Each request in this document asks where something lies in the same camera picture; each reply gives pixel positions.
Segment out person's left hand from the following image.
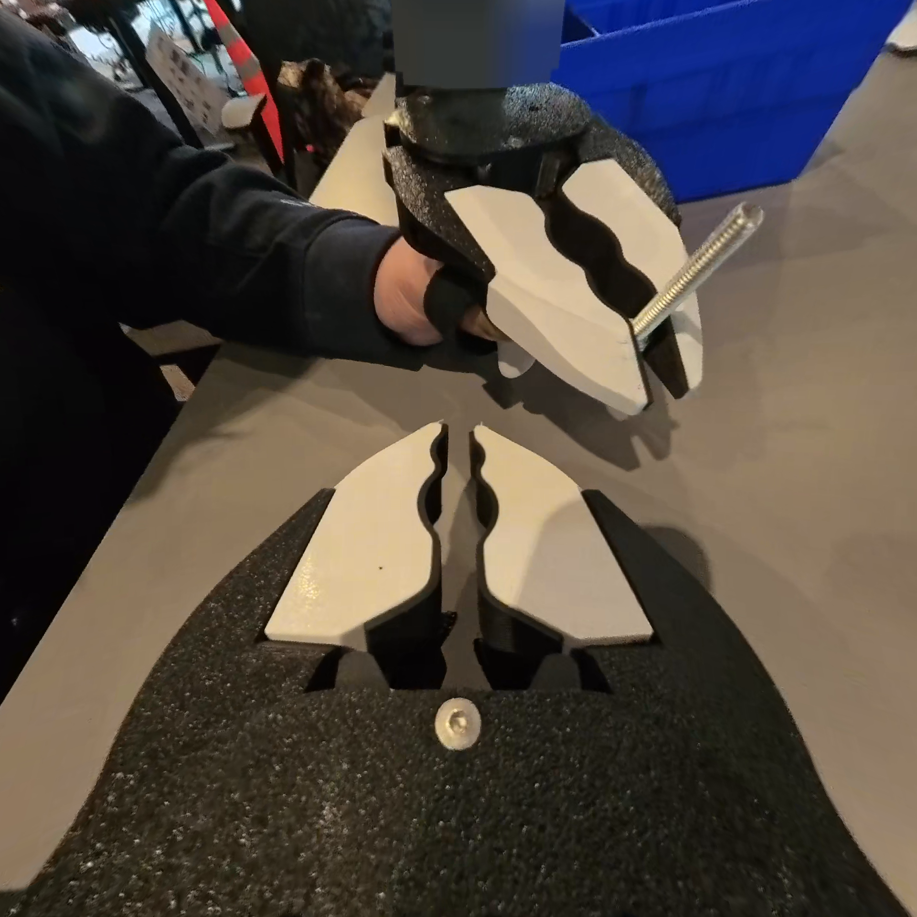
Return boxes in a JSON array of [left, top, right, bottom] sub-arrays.
[[373, 233, 502, 352]]

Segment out dark furry cloth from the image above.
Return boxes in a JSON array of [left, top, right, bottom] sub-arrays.
[[276, 61, 381, 173]]

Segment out silver threaded bolt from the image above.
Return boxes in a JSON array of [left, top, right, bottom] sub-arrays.
[[629, 202, 765, 346]]

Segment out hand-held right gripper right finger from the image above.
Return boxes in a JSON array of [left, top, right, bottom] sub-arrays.
[[469, 423, 656, 647]]

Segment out printed paper sign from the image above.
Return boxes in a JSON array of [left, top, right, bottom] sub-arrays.
[[147, 21, 232, 136]]

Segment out blue plastic bin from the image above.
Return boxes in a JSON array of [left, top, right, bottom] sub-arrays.
[[552, 0, 898, 206]]

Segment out orange reflective cone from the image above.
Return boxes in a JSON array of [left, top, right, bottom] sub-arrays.
[[204, 0, 288, 166]]

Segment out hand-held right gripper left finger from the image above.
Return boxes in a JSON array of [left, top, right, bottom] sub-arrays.
[[264, 421, 451, 644]]

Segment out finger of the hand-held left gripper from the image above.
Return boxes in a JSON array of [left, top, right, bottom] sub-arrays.
[[546, 158, 703, 400], [444, 182, 654, 418]]

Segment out person's left forearm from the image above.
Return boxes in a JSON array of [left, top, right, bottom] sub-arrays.
[[72, 143, 431, 373]]

